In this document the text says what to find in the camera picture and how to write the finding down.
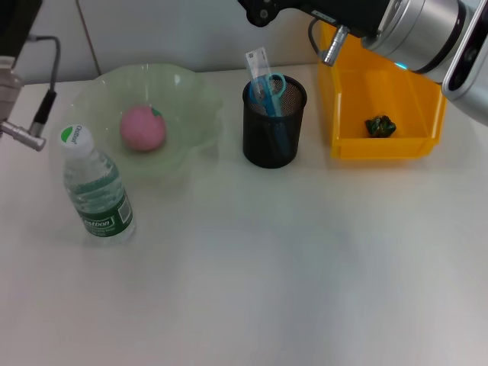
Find clear green-label plastic bottle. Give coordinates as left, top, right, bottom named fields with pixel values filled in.
left=59, top=124, right=136, bottom=247

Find yellow plastic bin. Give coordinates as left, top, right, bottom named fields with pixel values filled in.
left=318, top=21, right=448, bottom=160

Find pink toy peach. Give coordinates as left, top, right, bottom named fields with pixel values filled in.
left=119, top=105, right=168, bottom=153

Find black mesh pen holder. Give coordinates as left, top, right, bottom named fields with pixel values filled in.
left=242, top=74, right=308, bottom=169

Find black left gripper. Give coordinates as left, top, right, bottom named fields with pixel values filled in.
left=0, top=0, right=43, bottom=59

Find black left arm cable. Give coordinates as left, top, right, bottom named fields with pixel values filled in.
left=0, top=34, right=62, bottom=153

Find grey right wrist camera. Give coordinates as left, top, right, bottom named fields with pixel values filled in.
left=441, top=0, right=488, bottom=127

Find clear plastic ruler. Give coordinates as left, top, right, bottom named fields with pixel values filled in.
left=244, top=46, right=284, bottom=117

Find green plastic wad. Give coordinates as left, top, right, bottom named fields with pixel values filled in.
left=364, top=113, right=397, bottom=138

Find green glass fruit plate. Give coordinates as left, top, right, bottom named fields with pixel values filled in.
left=51, top=63, right=226, bottom=188

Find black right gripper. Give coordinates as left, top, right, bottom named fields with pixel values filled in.
left=238, top=0, right=392, bottom=40

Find blue capped scissors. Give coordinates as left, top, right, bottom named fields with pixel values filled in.
left=248, top=72, right=294, bottom=156

